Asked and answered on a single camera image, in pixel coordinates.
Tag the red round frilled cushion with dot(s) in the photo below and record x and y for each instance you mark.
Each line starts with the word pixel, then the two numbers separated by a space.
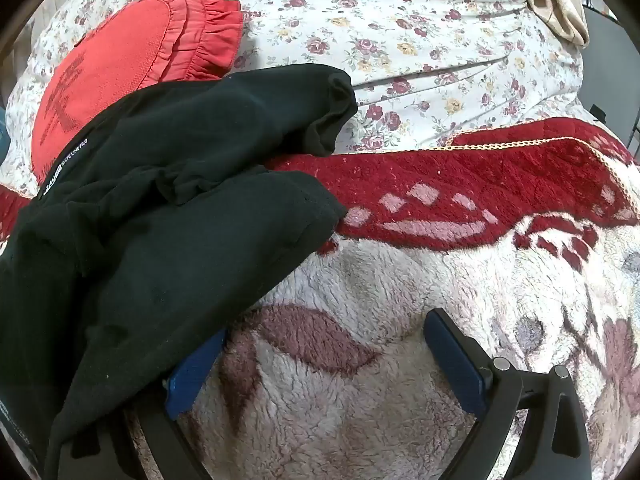
pixel 115 60

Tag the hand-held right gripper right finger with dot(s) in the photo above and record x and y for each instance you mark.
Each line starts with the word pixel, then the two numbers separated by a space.
pixel 455 365

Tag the floral bedsheet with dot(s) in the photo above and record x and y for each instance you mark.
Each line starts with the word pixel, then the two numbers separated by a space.
pixel 400 35

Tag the black pants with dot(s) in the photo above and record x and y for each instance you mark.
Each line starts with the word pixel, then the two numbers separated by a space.
pixel 150 210

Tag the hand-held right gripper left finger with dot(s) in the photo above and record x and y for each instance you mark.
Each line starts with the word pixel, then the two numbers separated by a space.
pixel 192 375

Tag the beige curtain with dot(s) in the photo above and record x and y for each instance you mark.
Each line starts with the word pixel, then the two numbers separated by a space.
pixel 550 0

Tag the red and white fleece blanket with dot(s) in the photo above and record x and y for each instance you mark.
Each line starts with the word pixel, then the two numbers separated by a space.
pixel 375 270

